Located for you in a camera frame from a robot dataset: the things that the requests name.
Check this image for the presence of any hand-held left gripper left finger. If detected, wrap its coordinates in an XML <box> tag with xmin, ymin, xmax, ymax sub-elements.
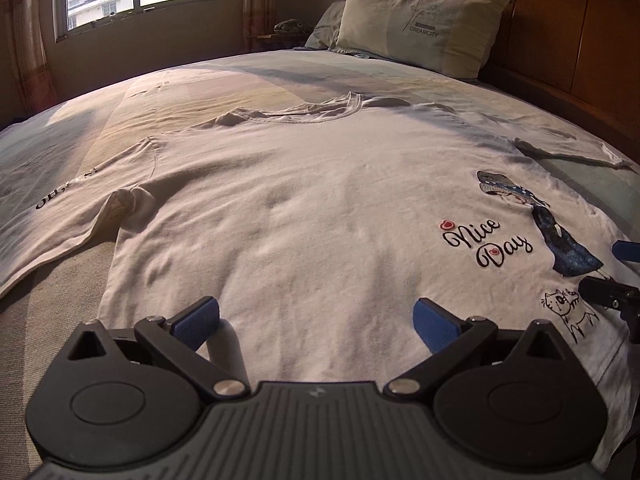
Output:
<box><xmin>55</xmin><ymin>297</ymin><xmax>249</xmax><ymax>403</ymax></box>

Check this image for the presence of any patchwork bed sheet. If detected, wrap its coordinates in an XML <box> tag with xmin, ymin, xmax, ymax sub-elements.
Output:
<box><xmin>0</xmin><ymin>45</ymin><xmax>640</xmax><ymax>461</ymax></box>

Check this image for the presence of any beige printed pillow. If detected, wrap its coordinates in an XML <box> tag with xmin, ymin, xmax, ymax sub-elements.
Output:
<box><xmin>332</xmin><ymin>0</ymin><xmax>513</xmax><ymax>81</ymax></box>

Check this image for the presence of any wooden bed headboard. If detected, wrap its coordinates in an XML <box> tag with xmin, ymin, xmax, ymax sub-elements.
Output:
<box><xmin>345</xmin><ymin>0</ymin><xmax>640</xmax><ymax>136</ymax></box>

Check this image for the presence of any wooden nightstand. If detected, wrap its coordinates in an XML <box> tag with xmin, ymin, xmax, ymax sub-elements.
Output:
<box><xmin>247</xmin><ymin>32</ymin><xmax>313</xmax><ymax>54</ymax></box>

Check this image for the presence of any pink striped curtain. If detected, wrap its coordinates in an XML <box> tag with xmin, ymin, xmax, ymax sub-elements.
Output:
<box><xmin>242</xmin><ymin>0</ymin><xmax>273</xmax><ymax>53</ymax></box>
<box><xmin>0</xmin><ymin>0</ymin><xmax>58</xmax><ymax>126</ymax></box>

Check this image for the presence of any white printed T-shirt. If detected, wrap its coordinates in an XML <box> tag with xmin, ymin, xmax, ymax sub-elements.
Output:
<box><xmin>0</xmin><ymin>91</ymin><xmax>640</xmax><ymax>476</ymax></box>

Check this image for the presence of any blue-grey pillow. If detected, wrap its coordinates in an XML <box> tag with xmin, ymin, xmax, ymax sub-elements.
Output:
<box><xmin>304</xmin><ymin>0</ymin><xmax>348</xmax><ymax>53</ymax></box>

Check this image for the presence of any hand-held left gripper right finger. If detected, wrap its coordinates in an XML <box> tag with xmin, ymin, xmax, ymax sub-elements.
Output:
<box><xmin>382</xmin><ymin>300</ymin><xmax>576</xmax><ymax>403</ymax></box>

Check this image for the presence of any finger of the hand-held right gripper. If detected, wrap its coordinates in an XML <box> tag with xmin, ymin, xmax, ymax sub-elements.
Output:
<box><xmin>612</xmin><ymin>240</ymin><xmax>640</xmax><ymax>263</ymax></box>
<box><xmin>577</xmin><ymin>276</ymin><xmax>640</xmax><ymax>346</ymax></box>

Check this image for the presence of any grey cloth bundle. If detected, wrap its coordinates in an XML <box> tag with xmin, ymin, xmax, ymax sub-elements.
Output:
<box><xmin>274</xmin><ymin>19</ymin><xmax>311</xmax><ymax>36</ymax></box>

